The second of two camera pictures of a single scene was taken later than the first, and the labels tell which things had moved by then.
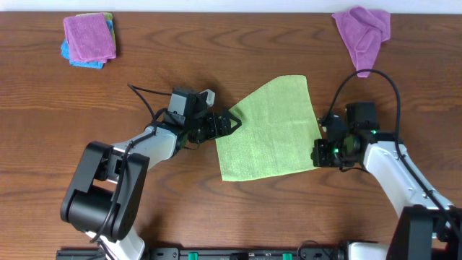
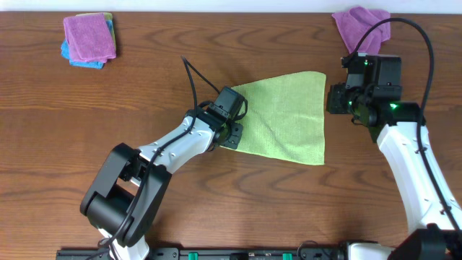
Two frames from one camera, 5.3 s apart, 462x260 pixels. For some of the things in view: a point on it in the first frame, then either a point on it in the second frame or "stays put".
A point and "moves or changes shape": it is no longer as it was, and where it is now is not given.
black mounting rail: (238, 253) stays put
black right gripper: (321, 152) to (335, 100)
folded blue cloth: (66, 54) stays put
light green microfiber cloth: (279, 126) moves or changes shape
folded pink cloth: (89, 37) stays put
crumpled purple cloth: (363, 31) stays put
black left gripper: (224, 125) to (234, 136)
